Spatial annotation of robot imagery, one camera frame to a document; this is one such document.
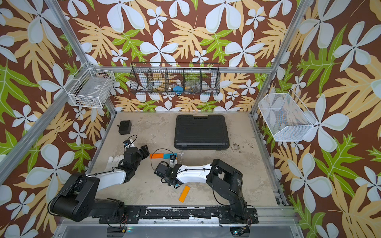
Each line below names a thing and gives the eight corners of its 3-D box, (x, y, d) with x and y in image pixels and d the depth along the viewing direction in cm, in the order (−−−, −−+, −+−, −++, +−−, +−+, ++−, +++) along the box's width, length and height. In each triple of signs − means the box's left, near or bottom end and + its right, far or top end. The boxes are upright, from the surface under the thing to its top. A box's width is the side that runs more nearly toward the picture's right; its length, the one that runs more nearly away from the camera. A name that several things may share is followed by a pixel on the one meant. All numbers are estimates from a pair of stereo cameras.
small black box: (117, 134, 109) (115, 131, 105) (121, 124, 115) (119, 120, 112) (129, 134, 109) (127, 131, 105) (132, 124, 115) (130, 120, 112)
